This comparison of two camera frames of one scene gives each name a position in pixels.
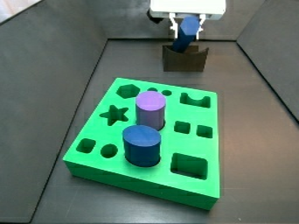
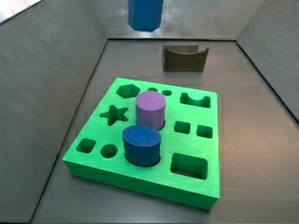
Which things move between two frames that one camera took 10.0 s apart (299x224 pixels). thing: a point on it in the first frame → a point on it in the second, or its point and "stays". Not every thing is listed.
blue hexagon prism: x=187 y=33 → x=144 y=14
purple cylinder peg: x=149 y=108 stays
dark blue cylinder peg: x=141 y=142 stays
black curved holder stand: x=188 y=61 stays
